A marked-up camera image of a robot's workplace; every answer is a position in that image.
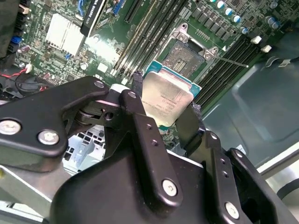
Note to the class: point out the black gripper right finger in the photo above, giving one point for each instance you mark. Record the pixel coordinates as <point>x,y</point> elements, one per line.
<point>217,168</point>

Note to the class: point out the thin metal locking lever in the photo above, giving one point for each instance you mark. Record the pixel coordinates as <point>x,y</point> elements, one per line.
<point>233,62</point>

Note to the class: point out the silver CPU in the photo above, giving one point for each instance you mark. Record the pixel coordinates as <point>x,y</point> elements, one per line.
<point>163,98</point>

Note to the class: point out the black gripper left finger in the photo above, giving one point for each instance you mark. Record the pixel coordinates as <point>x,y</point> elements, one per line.
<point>149,144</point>

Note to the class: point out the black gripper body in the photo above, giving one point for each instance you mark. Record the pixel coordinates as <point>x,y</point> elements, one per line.
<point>105,191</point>

